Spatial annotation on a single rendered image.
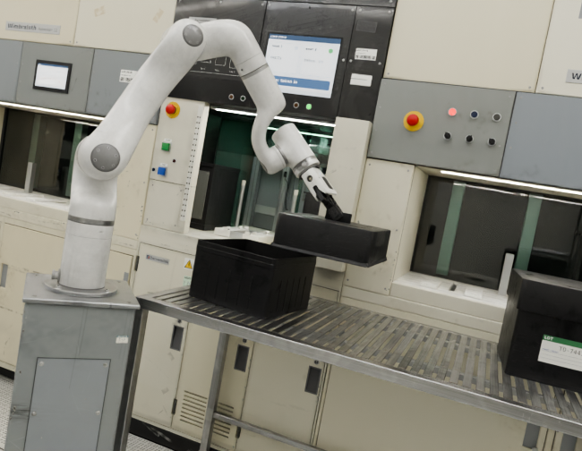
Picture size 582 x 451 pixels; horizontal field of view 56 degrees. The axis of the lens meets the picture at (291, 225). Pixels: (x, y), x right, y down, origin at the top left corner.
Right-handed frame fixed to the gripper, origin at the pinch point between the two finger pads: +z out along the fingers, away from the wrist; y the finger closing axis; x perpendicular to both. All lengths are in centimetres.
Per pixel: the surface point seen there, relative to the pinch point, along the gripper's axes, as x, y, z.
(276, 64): -5, 29, -64
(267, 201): 56, 119, -48
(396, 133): -26.5, 27.9, -15.3
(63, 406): 76, -50, 9
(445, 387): -7, -33, 52
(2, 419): 163, 5, -10
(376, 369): 5, -33, 42
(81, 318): 59, -50, -7
